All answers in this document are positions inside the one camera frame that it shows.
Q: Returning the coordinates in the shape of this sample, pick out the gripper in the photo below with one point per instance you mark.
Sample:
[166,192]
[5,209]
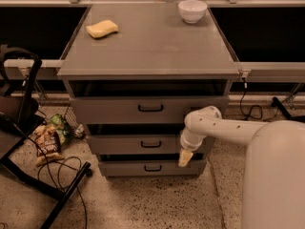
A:
[187,144]

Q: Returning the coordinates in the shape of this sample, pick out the grey drawer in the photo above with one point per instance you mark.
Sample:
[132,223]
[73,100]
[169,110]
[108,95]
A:
[152,168]
[134,144]
[141,110]

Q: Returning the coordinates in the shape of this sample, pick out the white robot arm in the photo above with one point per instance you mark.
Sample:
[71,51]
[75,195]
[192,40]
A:
[274,174]

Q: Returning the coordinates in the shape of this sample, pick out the grey bottom drawer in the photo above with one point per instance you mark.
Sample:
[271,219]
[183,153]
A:
[152,168]

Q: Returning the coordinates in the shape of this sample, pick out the grey drawer cabinet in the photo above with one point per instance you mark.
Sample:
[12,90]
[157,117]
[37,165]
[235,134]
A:
[154,53]

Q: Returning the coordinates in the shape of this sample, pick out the grey top drawer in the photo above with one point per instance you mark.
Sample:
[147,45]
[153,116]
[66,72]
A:
[141,110]

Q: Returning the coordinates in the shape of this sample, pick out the black stand leg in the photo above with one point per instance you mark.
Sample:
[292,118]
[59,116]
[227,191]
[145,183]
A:
[278,104]

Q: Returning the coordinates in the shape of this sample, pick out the green snack bag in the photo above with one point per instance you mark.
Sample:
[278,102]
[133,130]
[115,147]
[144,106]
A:
[62,127]

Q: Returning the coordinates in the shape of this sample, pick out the brown chip bag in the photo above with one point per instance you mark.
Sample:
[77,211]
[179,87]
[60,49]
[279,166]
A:
[48,144]

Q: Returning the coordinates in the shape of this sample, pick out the white bowl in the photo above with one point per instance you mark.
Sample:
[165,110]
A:
[191,11]

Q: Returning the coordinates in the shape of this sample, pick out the yellow sponge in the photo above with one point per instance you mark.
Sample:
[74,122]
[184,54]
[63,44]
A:
[101,29]

